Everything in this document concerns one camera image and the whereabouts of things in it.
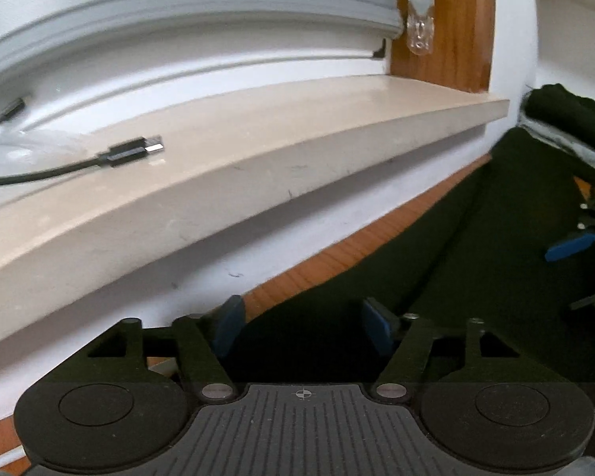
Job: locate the white window frame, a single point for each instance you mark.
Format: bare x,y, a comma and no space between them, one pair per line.
178,69

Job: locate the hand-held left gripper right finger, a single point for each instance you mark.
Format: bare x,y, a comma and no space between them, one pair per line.
379,325

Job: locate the black fleece garment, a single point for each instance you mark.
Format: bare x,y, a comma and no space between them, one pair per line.
426,258

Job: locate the beige window sill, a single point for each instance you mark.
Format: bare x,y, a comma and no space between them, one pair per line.
277,124

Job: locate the brown wooden window frame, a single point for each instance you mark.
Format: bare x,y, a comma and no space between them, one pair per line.
456,20

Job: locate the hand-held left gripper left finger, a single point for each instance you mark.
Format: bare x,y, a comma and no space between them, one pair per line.
228,325

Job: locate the small black blind bracket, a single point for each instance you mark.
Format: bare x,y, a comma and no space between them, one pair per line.
381,49

